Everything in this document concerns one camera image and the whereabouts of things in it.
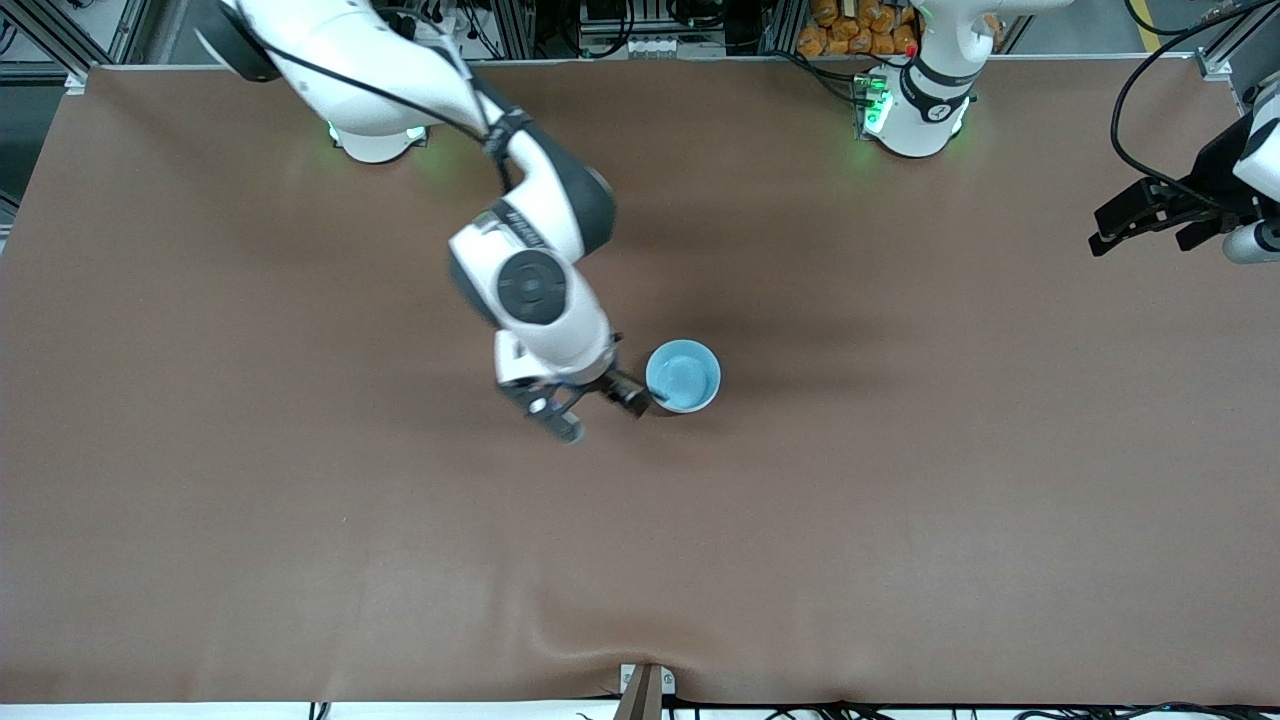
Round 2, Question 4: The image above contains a blue bowl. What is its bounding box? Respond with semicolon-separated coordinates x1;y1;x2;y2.
644;339;723;413

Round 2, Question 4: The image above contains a brown table mat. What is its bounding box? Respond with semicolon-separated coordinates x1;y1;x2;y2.
0;60;1280;706

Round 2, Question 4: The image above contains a pile of orange packets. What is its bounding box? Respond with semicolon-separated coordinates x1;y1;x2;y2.
797;0;922;58

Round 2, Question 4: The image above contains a black electronics box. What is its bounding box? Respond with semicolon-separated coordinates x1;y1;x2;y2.
580;0;642;31

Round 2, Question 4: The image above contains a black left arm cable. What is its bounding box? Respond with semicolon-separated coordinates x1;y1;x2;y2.
1110;0;1280;217

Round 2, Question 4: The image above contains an aluminium frame corner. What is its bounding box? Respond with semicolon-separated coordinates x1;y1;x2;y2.
1200;42;1280;111

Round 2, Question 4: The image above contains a metal bracket with brown post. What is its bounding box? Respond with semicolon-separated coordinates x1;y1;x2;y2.
618;663;677;720

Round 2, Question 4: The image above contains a black base cable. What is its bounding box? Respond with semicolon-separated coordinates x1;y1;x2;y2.
780;48;873;107

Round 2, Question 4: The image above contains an aluminium frame post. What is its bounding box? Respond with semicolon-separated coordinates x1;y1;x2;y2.
760;0;802;56
490;0;542;59

